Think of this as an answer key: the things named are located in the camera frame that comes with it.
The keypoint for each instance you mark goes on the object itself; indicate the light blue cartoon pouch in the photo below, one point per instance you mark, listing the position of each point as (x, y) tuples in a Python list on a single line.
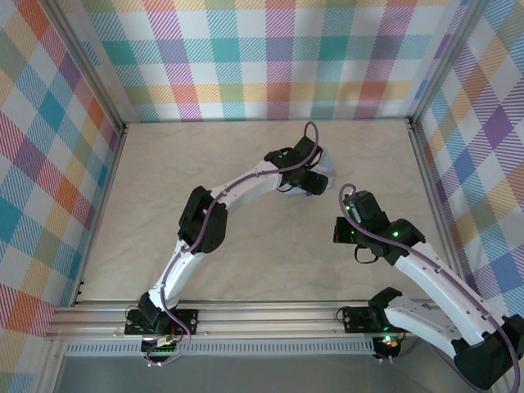
[(329, 165)]

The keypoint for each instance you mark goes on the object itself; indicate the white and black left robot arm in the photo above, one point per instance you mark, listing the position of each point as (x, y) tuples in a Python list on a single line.
[(245, 184)]

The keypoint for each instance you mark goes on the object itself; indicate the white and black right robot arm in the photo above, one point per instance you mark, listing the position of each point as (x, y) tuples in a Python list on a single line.
[(430, 282)]

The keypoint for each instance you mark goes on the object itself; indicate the aluminium table side rail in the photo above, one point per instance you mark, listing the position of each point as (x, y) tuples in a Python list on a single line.
[(102, 213), (434, 196)]

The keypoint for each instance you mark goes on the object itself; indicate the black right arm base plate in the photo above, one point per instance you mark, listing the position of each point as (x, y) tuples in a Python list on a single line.
[(356, 319)]

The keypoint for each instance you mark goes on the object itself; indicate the aluminium mounting rail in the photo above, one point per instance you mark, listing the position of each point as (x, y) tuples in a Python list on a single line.
[(266, 317)]

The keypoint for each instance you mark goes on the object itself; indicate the aluminium frame post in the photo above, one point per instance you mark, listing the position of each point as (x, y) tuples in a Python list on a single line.
[(88, 61), (444, 57)]

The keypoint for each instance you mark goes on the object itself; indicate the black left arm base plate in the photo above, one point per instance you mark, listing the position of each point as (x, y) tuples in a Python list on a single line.
[(188, 321)]

